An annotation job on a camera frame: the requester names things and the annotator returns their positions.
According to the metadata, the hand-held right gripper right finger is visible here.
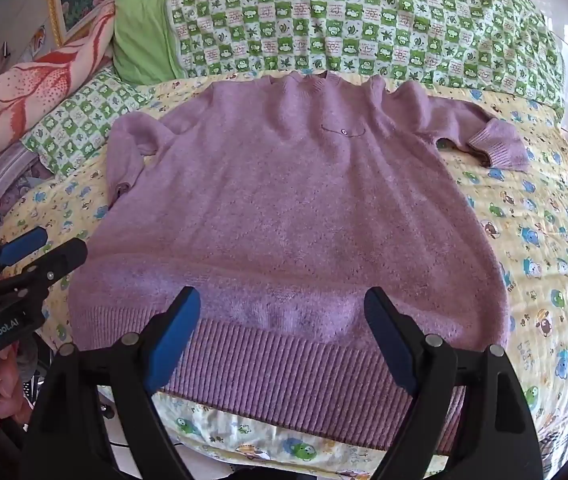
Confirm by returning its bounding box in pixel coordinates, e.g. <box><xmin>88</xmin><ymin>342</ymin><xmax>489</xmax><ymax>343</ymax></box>
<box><xmin>364</xmin><ymin>286</ymin><xmax>544</xmax><ymax>480</ymax></box>

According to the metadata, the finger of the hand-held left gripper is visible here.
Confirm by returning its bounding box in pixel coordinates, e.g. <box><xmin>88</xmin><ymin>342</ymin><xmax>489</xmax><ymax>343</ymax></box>
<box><xmin>0</xmin><ymin>238</ymin><xmax>88</xmax><ymax>321</ymax></box>
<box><xmin>0</xmin><ymin>226</ymin><xmax>48</xmax><ymax>281</ymax></box>

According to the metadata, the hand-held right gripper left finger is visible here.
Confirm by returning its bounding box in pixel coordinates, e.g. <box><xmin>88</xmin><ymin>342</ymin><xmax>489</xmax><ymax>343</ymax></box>
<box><xmin>20</xmin><ymin>286</ymin><xmax>202</xmax><ymax>480</ymax></box>

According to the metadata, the purple knit sweater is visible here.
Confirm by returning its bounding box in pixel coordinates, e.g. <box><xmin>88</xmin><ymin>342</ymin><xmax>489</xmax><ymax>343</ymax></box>
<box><xmin>66</xmin><ymin>71</ymin><xmax>532</xmax><ymax>453</ymax></box>

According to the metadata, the purple striped cloth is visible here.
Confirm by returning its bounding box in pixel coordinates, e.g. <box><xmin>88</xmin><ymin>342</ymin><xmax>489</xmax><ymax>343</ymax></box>
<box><xmin>0</xmin><ymin>147</ymin><xmax>55</xmax><ymax>211</ymax></box>

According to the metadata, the green checkered pillow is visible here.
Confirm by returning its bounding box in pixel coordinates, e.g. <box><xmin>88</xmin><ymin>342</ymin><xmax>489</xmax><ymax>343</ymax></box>
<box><xmin>21</xmin><ymin>65</ymin><xmax>157</xmax><ymax>181</ymax></box>

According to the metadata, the red white patterned pillow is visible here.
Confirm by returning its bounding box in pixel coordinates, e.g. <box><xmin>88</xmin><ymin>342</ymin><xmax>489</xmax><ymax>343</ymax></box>
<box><xmin>0</xmin><ymin>0</ymin><xmax>117</xmax><ymax>173</ymax></box>

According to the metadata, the yellow cartoon printed bed sheet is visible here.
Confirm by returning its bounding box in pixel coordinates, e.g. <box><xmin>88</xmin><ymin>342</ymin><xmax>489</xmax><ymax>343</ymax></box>
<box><xmin>0</xmin><ymin>77</ymin><xmax>568</xmax><ymax>480</ymax></box>

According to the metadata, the plain green pillow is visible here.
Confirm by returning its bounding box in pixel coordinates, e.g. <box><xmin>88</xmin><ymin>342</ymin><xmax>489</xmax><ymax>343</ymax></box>
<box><xmin>113</xmin><ymin>0</ymin><xmax>199</xmax><ymax>83</ymax></box>

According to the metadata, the green checkered printed quilt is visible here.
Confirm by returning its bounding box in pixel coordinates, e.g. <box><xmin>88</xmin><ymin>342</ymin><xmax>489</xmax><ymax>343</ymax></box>
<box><xmin>166</xmin><ymin>0</ymin><xmax>567</xmax><ymax>116</ymax></box>

